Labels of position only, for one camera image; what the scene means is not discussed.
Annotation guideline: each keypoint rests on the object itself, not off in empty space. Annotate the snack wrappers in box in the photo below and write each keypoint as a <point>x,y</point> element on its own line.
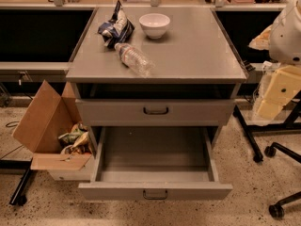
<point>77,141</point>

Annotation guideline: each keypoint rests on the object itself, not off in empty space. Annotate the black table leg frame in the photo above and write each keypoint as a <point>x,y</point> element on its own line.
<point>288,126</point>

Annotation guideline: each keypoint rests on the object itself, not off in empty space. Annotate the brown cardboard box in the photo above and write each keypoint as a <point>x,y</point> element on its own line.
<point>49,116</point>

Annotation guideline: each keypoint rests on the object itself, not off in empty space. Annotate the black left stand leg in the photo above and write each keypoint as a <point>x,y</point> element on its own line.
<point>17,167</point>

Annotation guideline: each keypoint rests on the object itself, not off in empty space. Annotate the grey drawer cabinet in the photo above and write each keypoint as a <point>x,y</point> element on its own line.
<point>193,61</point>

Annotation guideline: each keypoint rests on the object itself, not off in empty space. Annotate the white ceramic bowl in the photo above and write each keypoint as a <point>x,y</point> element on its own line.
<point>154,25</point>

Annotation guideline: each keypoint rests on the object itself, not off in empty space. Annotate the grey drawer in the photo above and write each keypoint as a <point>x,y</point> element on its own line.
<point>147,112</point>
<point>154,163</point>

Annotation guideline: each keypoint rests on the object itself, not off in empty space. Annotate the grey top drawer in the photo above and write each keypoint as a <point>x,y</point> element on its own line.
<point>147,112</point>

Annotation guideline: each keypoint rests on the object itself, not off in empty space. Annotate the clear plastic water bottle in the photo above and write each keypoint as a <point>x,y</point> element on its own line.
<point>134,59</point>

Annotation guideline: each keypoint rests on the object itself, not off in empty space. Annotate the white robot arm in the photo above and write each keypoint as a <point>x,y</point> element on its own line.
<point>282,39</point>

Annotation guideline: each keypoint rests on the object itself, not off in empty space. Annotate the blue white chip bag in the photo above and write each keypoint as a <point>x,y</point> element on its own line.
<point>118,29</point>

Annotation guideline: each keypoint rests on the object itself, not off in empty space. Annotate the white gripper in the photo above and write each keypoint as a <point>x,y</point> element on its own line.
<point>286,40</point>

